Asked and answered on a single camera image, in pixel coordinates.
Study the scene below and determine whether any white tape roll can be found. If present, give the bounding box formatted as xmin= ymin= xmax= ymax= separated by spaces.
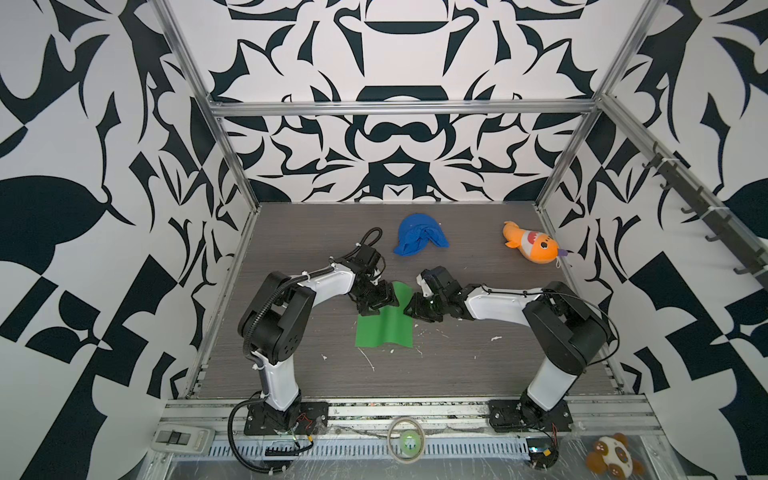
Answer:
xmin=386 ymin=417 xmax=426 ymax=464

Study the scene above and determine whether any blue crumpled cloth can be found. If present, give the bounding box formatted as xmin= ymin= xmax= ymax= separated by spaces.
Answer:
xmin=394 ymin=213 xmax=450 ymax=257

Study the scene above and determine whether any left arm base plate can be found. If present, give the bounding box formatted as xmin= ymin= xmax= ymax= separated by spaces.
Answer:
xmin=244 ymin=401 xmax=330 ymax=436

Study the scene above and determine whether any green square paper sheet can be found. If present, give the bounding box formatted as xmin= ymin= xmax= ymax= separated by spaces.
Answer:
xmin=355 ymin=282 xmax=414 ymax=348

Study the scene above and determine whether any black base cable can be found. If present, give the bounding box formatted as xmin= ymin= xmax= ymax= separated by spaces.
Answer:
xmin=226 ymin=391 xmax=316 ymax=475

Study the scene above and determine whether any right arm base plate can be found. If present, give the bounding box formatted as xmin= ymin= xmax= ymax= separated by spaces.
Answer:
xmin=487 ymin=398 xmax=573 ymax=433

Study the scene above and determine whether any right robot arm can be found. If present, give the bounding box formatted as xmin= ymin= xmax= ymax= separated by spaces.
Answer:
xmin=404 ymin=266 xmax=618 ymax=414

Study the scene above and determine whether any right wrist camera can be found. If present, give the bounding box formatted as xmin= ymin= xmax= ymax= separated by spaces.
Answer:
xmin=416 ymin=275 xmax=434 ymax=299

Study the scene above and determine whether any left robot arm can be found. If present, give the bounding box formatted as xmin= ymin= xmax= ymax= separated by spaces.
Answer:
xmin=238 ymin=244 xmax=399 ymax=413

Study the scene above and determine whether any orange fish plush toy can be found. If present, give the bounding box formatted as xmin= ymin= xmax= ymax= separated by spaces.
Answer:
xmin=502 ymin=221 xmax=569 ymax=265

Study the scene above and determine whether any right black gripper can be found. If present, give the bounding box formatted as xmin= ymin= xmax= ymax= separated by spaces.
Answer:
xmin=400 ymin=292 xmax=449 ymax=323

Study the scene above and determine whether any small black electronics box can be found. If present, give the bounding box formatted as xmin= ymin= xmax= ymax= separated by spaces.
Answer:
xmin=526 ymin=437 xmax=559 ymax=471

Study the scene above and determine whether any brown white plush toy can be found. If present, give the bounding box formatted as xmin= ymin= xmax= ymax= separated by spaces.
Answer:
xmin=585 ymin=433 xmax=645 ymax=479

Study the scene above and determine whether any black hook rail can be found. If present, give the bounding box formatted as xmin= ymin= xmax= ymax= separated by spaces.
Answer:
xmin=643 ymin=151 xmax=767 ymax=289

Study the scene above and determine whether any aluminium front rail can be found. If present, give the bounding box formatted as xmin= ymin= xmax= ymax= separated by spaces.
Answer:
xmin=157 ymin=393 xmax=664 ymax=439

